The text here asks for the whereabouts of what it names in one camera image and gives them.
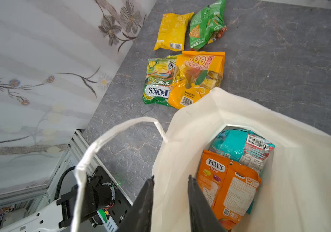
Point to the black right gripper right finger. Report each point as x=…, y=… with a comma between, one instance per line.
x=202, y=217

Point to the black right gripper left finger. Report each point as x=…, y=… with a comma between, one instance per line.
x=139, y=216

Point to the orange Fox's candy bag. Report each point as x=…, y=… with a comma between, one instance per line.
x=228, y=186

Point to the teal mint candy bag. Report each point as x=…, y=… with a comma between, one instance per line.
x=243, y=146

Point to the white paper shopping bag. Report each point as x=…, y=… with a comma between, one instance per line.
x=295, y=192

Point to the orange snack pack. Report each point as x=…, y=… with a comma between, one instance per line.
x=196, y=74

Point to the green yellow snack pack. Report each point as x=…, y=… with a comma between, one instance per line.
x=159, y=78

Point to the yellow chip bag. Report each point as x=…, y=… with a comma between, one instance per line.
x=172, y=31

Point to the green snack bag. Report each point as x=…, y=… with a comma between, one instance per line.
x=207, y=25

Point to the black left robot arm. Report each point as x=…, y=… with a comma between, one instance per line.
x=58, y=215

